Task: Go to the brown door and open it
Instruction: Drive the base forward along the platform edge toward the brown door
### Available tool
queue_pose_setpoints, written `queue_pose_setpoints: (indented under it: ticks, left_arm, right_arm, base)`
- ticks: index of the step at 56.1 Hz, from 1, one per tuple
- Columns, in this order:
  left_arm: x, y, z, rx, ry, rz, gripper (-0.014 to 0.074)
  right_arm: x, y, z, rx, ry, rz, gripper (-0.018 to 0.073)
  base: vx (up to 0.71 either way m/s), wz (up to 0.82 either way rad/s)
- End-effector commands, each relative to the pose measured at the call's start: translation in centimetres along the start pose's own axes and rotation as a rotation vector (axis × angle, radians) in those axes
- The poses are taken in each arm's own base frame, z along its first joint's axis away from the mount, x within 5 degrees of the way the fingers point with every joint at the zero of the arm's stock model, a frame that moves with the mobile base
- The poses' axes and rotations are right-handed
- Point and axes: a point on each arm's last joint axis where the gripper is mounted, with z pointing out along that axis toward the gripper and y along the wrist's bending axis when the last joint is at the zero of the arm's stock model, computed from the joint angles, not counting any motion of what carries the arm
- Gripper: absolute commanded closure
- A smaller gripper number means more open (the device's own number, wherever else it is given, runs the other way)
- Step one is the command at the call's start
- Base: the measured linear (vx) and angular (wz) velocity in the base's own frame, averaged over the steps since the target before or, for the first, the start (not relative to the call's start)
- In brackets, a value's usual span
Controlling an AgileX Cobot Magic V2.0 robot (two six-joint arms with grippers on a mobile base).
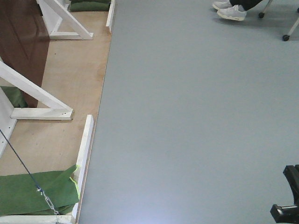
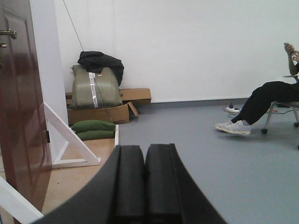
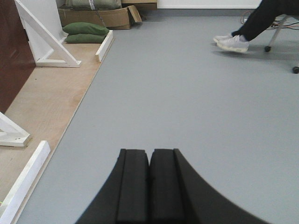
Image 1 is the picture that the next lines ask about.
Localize green sandbag behind brace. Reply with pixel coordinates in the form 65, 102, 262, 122
1, 86, 28, 108

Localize metal turnbuckle chain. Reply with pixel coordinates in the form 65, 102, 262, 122
35, 184, 62, 224

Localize white sneaker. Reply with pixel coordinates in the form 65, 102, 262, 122
212, 0, 232, 10
217, 5, 247, 21

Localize white door frame panel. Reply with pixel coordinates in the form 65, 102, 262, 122
0, 56, 18, 158

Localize right white sneaker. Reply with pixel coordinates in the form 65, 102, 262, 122
217, 5, 247, 21

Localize near green sandbag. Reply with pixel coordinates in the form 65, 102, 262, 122
0, 165, 80, 217

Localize black trouser leg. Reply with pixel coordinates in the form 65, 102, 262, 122
230, 0, 263, 11

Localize left white sneaker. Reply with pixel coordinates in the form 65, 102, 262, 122
212, 0, 232, 10

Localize near white edge rail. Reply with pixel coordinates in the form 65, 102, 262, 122
72, 114, 94, 224

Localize far white edge rail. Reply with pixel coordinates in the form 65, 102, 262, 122
106, 0, 116, 30

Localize brown wooden door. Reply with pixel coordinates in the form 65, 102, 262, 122
0, 0, 51, 108

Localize white triangular brace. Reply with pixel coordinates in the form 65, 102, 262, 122
37, 0, 93, 40
0, 62, 73, 120

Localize office chair base leg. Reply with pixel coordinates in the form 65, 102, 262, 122
282, 18, 299, 42

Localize white edge rail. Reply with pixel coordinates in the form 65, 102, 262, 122
72, 114, 94, 224
106, 0, 116, 30

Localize far white triangular brace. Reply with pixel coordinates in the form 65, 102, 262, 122
37, 0, 93, 40

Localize near white triangular brace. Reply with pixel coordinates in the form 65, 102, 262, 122
0, 62, 73, 120

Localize blue tension rope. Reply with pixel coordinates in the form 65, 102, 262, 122
0, 129, 39, 189

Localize upper far green sandbag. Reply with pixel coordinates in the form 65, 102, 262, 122
70, 0, 111, 12

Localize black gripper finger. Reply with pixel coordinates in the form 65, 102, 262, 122
283, 164, 299, 205
270, 204, 299, 224

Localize plywood base platform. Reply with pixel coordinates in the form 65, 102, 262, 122
0, 9, 113, 224

